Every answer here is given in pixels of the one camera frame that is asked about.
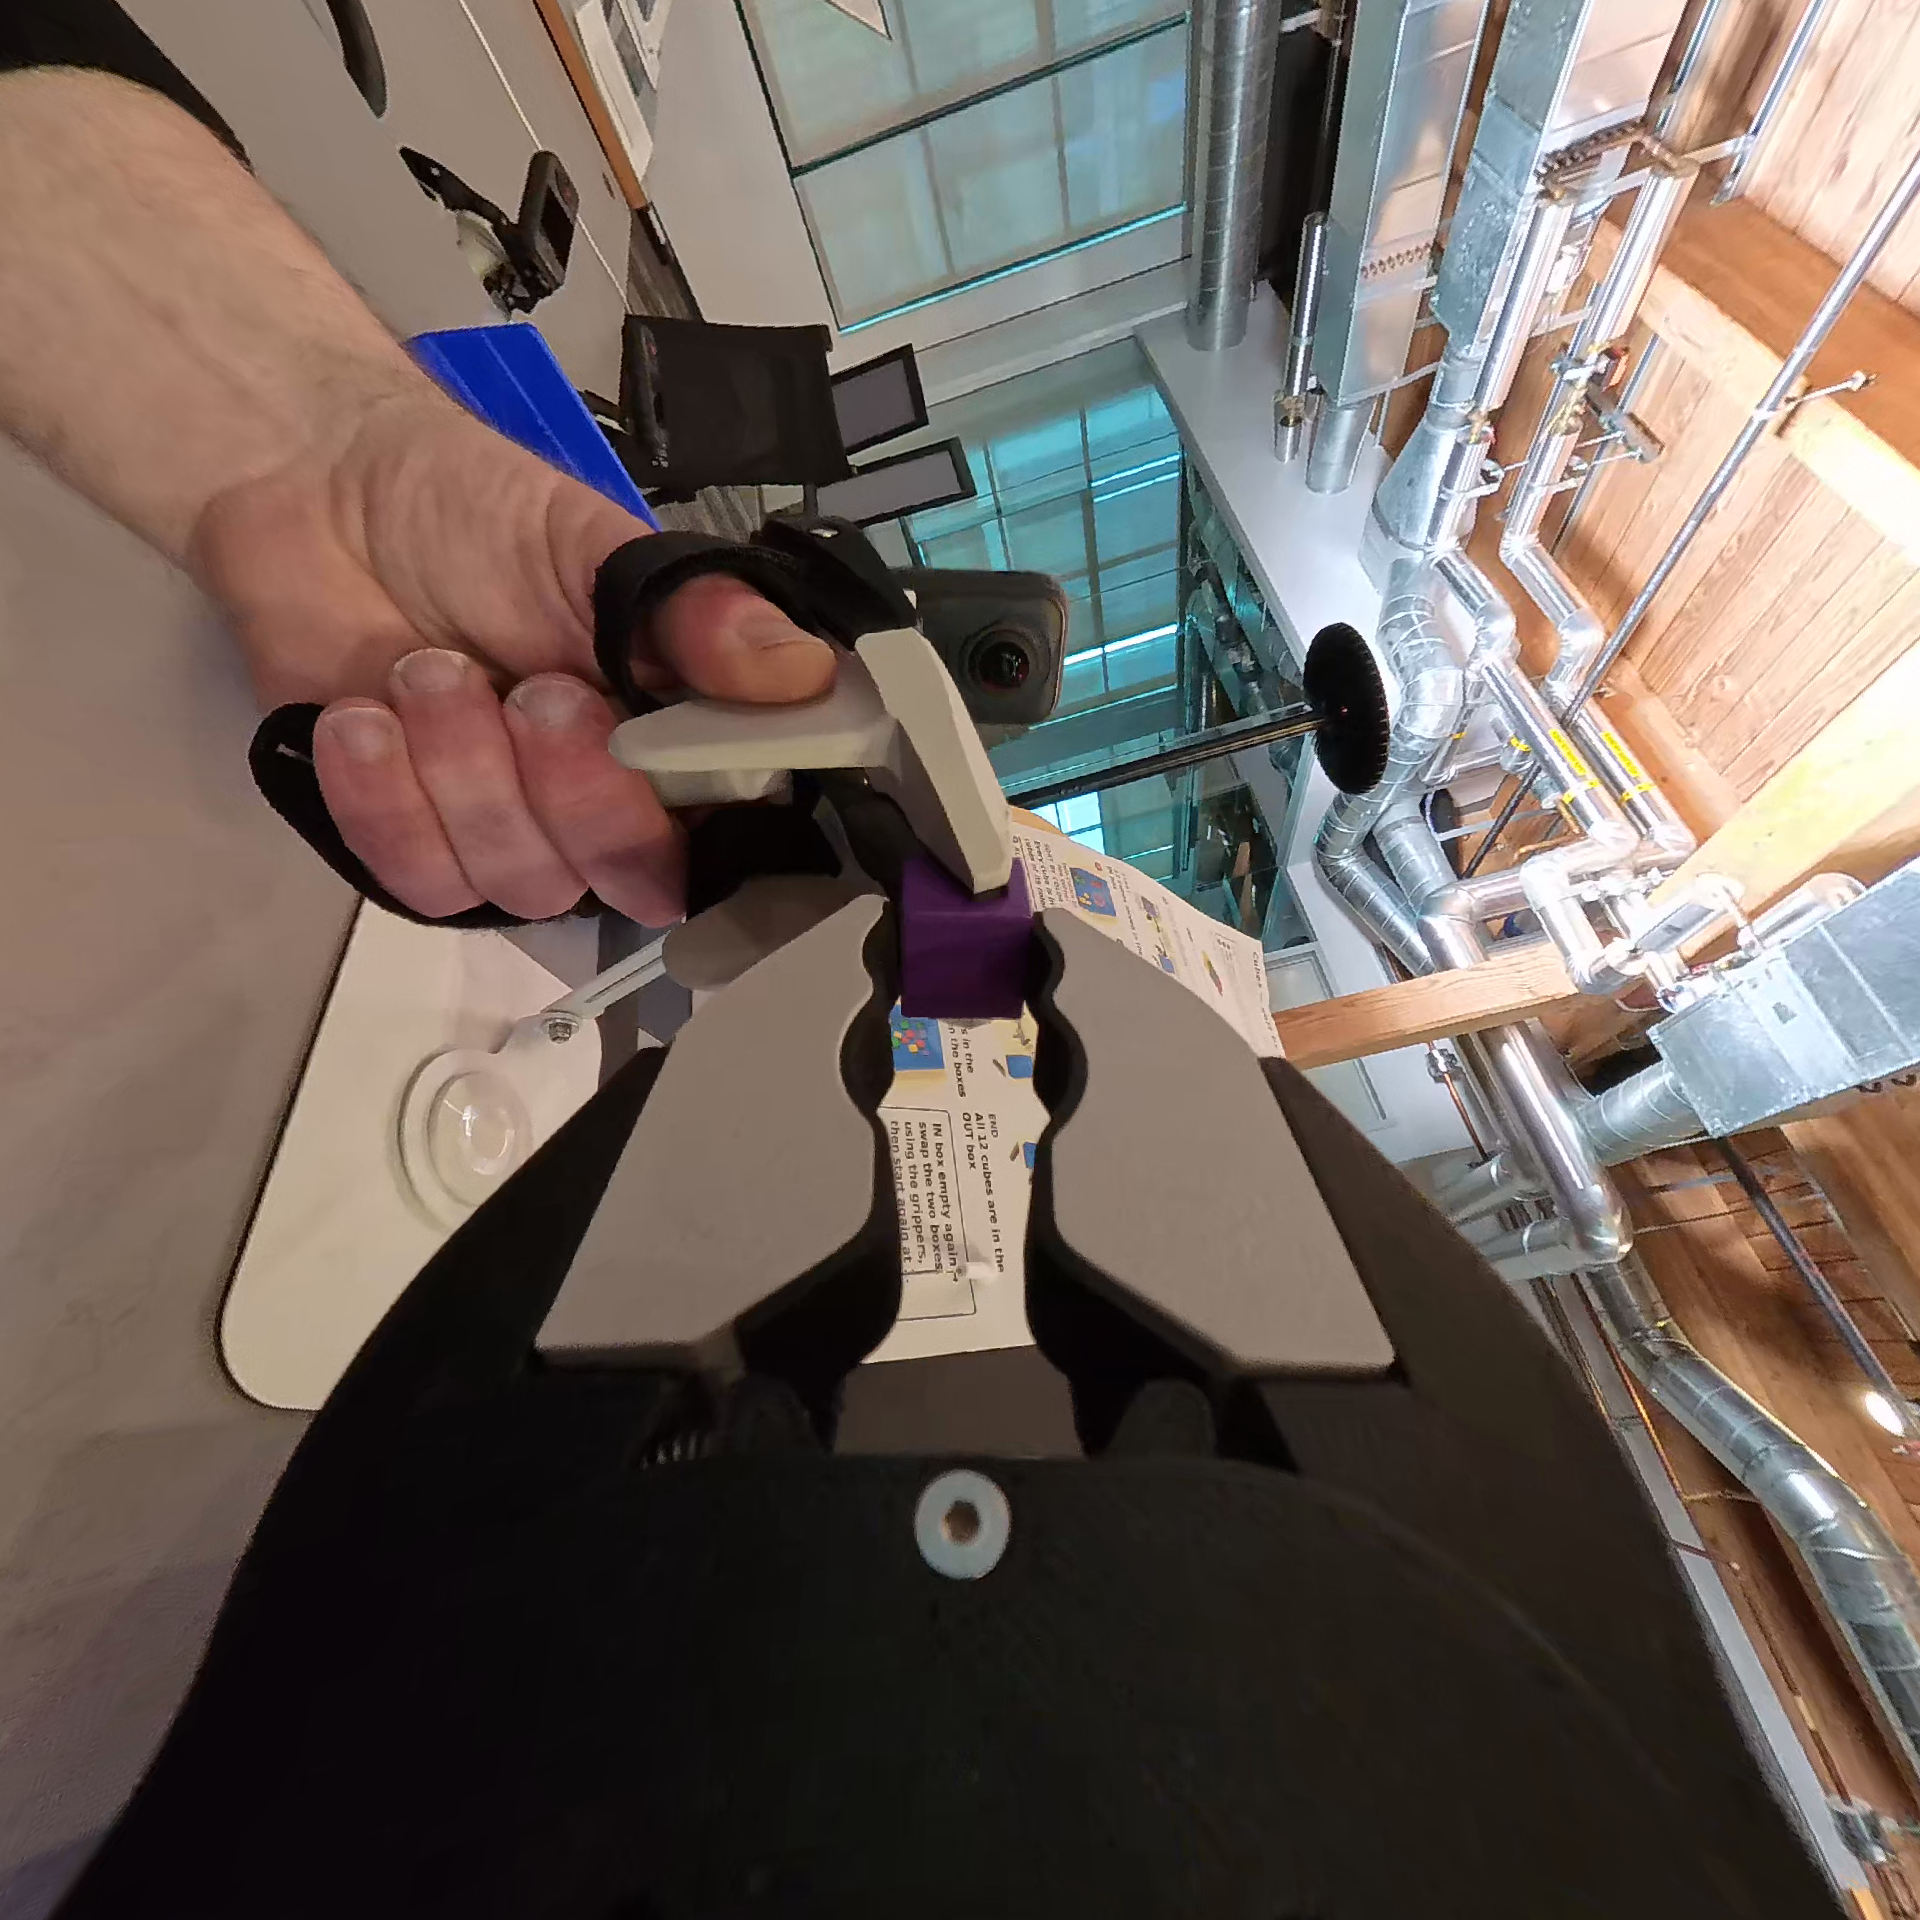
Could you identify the black tool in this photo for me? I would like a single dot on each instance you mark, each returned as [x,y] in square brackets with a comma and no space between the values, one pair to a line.
[358,54]

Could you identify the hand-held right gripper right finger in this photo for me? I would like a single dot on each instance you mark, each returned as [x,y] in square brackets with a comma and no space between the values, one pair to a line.
[1201,1201]

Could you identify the rounded document stand board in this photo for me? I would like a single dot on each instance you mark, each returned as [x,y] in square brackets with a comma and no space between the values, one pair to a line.
[375,1289]

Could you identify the printed instruction sheet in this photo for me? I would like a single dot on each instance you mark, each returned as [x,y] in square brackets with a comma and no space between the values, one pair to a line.
[1171,931]

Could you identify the person's left forearm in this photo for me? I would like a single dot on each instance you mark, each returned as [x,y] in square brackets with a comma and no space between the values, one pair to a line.
[150,270]

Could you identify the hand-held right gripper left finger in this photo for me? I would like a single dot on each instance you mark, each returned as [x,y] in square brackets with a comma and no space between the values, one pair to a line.
[721,1170]

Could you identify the person's left hand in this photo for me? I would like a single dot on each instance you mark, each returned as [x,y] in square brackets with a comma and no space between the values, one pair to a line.
[451,599]

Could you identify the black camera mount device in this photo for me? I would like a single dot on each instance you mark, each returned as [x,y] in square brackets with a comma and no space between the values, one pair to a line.
[525,225]

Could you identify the round spiral metal duct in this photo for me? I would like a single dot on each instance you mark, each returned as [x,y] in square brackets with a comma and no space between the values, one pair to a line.
[1242,166]

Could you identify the rectangular metal duct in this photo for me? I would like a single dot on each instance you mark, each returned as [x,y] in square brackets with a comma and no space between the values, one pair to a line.
[1425,166]

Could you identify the purple wooden cube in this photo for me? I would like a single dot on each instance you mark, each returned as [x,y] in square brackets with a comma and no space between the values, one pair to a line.
[961,944]

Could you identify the black framed monitor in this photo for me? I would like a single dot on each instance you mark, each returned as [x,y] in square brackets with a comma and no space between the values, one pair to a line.
[915,480]
[873,398]

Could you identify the clear plastic dome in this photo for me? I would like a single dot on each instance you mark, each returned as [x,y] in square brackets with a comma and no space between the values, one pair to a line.
[470,1124]

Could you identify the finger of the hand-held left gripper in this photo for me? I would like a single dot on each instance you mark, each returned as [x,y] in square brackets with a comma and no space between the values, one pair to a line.
[734,745]
[937,751]

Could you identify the silver insulated pipe cluster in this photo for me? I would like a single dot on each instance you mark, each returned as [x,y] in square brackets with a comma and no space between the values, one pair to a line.
[1515,840]

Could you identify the black office chair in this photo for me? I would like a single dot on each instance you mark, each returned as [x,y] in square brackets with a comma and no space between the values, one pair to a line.
[734,398]

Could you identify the blue plastic storage bin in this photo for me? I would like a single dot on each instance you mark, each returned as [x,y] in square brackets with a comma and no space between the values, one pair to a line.
[511,398]

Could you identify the black wheel on rod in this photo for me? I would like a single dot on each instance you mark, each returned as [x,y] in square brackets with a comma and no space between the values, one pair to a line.
[1346,704]

